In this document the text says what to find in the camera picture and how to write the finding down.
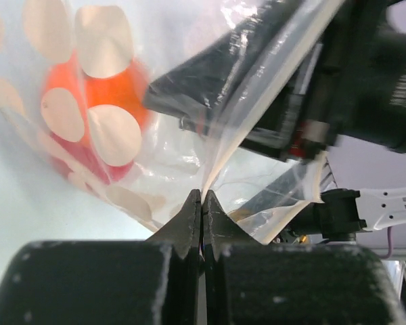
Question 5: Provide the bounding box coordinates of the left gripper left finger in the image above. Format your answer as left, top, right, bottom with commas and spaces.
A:
0, 190, 202, 324

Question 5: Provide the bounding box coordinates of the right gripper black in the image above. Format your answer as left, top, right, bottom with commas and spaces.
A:
240, 1, 392, 161

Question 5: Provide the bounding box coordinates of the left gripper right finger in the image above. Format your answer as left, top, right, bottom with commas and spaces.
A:
202, 191, 406, 324

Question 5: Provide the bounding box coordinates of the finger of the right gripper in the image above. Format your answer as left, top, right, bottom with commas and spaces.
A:
143, 1, 302, 127

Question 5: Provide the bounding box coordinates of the orange fake fruit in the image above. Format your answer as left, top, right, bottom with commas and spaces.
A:
41, 52, 150, 147

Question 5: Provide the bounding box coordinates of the clear polka dot zip bag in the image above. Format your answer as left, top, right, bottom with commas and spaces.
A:
0, 0, 346, 246

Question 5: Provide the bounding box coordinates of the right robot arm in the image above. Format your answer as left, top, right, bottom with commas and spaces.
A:
144, 1, 406, 246

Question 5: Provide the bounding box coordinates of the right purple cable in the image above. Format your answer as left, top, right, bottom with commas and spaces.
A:
378, 226, 395, 260

